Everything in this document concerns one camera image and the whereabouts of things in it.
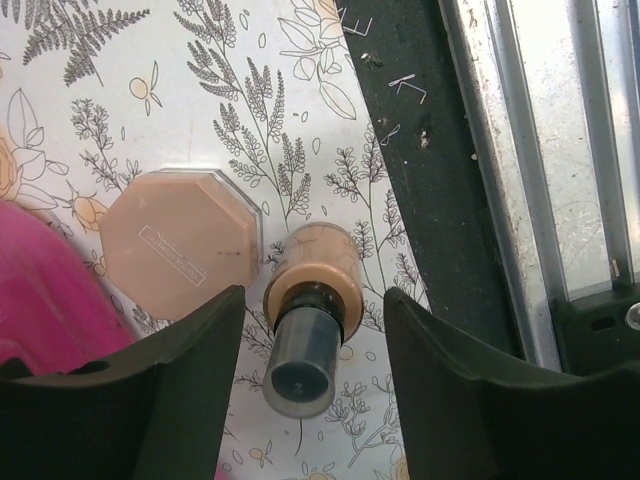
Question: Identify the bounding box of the aluminium mounting rail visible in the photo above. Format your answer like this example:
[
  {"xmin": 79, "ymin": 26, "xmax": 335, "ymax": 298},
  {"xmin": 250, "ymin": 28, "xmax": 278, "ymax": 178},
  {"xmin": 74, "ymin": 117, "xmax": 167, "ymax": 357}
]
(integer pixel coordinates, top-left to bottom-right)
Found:
[{"xmin": 338, "ymin": 1, "xmax": 639, "ymax": 375}]

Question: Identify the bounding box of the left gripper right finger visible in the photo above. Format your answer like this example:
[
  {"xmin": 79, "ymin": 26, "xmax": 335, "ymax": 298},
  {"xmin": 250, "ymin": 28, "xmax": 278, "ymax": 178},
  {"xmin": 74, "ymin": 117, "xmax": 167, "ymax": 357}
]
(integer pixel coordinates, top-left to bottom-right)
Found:
[{"xmin": 383, "ymin": 288, "xmax": 639, "ymax": 479}]

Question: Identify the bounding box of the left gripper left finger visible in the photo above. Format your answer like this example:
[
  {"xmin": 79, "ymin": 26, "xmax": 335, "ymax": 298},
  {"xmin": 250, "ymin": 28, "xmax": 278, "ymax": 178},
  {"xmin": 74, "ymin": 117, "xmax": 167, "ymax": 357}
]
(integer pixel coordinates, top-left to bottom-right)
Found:
[{"xmin": 1, "ymin": 285, "xmax": 245, "ymax": 479}]

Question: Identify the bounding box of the foundation bottle black cap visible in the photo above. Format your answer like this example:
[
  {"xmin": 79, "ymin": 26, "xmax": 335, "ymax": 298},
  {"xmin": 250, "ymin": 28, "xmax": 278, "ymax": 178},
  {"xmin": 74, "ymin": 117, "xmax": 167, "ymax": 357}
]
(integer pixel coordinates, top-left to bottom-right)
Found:
[{"xmin": 262, "ymin": 222, "xmax": 364, "ymax": 419}]

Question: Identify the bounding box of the octagonal beige powder compact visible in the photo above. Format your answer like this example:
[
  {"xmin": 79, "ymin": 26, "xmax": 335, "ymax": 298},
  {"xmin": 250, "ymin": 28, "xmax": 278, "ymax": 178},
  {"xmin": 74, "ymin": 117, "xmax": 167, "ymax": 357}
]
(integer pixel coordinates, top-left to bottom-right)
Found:
[{"xmin": 99, "ymin": 169, "xmax": 263, "ymax": 321}]

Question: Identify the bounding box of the pink and teal suitcase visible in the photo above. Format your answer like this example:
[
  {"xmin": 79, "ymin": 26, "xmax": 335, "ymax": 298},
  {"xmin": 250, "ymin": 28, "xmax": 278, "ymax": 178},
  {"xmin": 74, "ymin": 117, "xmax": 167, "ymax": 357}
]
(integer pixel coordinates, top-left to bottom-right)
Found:
[{"xmin": 1, "ymin": 202, "xmax": 136, "ymax": 375}]

